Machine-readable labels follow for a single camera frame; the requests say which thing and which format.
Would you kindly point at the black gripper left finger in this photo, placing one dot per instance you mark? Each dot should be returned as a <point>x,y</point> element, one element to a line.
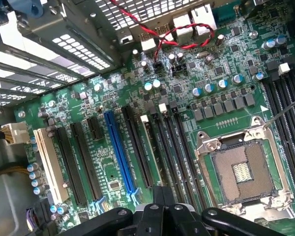
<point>150,221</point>

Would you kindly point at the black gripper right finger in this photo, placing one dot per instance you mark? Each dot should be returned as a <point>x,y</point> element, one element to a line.
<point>184,221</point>

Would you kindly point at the RAM slot with black latch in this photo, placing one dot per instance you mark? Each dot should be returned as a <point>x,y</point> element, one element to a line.
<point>185,147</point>
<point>162,147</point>
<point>289,147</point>

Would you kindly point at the light blue card retention clip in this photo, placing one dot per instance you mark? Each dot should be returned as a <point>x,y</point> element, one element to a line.
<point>135,196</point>
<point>98,204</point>

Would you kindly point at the green motherboard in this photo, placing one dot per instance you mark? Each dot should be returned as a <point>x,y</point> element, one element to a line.
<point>108,162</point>

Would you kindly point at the long black expansion slot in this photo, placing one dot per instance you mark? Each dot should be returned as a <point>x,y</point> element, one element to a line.
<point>71,167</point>
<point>138,147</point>
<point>87,162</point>

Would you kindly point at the silver CPU socket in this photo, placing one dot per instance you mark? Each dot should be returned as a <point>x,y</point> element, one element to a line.
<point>241,172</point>

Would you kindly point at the blue expansion slot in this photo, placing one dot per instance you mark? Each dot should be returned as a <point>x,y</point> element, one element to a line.
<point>120,152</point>

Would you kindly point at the short black expansion slot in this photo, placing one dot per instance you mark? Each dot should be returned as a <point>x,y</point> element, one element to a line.
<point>94,129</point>

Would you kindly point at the white expansion slot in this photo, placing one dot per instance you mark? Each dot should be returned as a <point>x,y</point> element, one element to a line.
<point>51,167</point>

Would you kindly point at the thin silver locking lever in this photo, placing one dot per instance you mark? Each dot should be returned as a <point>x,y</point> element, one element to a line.
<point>285,110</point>

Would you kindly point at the white power connector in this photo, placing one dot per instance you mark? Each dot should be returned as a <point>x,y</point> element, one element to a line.
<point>17,132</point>

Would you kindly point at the silver USB port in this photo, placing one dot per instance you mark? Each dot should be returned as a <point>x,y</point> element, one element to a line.
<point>168,35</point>
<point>147,43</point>

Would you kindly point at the tall silver port housing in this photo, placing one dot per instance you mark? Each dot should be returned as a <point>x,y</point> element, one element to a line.
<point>183,22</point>

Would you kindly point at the silver ethernet port housing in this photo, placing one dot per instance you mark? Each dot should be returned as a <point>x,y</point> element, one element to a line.
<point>202,16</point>

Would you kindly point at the teal rear port connector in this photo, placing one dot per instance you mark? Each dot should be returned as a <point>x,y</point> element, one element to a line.
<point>223,16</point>

